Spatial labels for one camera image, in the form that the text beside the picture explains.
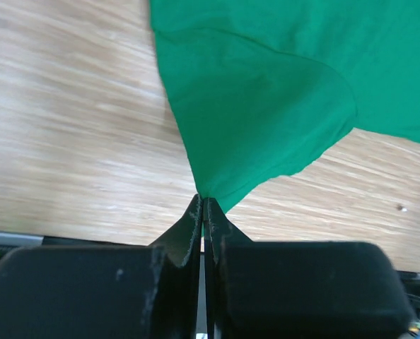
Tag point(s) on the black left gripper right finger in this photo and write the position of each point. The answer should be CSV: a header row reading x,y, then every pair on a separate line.
x,y
298,289

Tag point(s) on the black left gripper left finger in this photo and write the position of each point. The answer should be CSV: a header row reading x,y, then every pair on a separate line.
x,y
68,288

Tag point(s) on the green t-shirt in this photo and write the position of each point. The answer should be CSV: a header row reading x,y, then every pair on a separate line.
x,y
261,89

